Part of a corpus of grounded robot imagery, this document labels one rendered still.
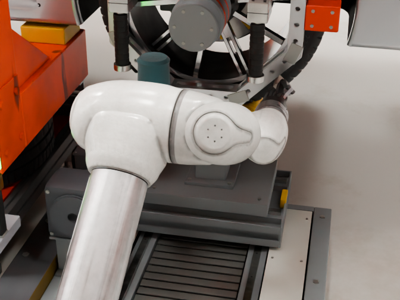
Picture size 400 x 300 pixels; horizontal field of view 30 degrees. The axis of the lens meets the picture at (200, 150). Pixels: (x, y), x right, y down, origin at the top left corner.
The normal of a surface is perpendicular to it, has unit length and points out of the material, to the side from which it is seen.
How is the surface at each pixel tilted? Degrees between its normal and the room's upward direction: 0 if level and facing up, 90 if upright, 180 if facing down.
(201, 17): 90
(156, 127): 70
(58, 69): 90
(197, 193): 0
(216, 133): 64
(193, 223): 90
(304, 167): 0
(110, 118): 48
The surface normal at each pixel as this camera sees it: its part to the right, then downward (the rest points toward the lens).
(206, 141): 0.00, 0.00
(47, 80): 0.98, 0.10
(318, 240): 0.01, -0.88
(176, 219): -0.19, 0.47
